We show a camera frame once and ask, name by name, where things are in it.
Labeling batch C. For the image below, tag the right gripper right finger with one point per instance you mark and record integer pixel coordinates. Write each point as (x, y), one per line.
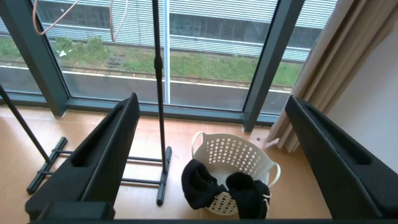
(342, 193)

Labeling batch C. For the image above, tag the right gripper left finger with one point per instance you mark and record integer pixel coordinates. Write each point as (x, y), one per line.
(102, 182)

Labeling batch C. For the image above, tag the window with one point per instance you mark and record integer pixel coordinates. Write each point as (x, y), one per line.
(267, 62)

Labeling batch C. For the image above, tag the white laundry basket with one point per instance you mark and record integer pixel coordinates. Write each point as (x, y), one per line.
(230, 152)

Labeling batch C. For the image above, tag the black clothes rack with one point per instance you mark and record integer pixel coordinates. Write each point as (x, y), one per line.
(159, 93)

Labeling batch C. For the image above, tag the pink clothes hanger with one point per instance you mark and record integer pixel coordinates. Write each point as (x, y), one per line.
(111, 28)
(53, 23)

